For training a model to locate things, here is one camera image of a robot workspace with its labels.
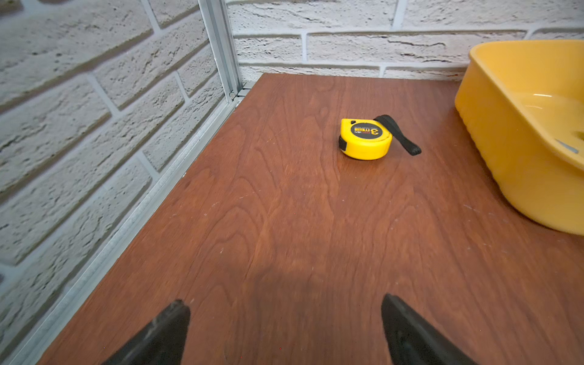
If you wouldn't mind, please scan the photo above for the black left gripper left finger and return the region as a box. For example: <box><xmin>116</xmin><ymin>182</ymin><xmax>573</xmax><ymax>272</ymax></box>
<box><xmin>103</xmin><ymin>300</ymin><xmax>190</xmax><ymax>364</ymax></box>

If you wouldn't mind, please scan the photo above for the yellow tape measure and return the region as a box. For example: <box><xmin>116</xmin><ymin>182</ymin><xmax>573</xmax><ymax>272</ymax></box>
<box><xmin>339</xmin><ymin>115</ymin><xmax>421</xmax><ymax>161</ymax></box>

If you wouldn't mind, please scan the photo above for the yellow plastic storage box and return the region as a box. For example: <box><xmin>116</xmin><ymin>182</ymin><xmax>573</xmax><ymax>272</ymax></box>
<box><xmin>455</xmin><ymin>40</ymin><xmax>583</xmax><ymax>235</ymax></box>

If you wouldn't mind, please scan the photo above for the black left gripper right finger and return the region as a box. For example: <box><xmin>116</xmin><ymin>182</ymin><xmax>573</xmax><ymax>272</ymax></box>
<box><xmin>381</xmin><ymin>294</ymin><xmax>475</xmax><ymax>365</ymax></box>

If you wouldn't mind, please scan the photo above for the aluminium frame post left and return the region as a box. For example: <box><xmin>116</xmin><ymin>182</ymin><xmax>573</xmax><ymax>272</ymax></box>
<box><xmin>198</xmin><ymin>0</ymin><xmax>243</xmax><ymax>100</ymax></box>

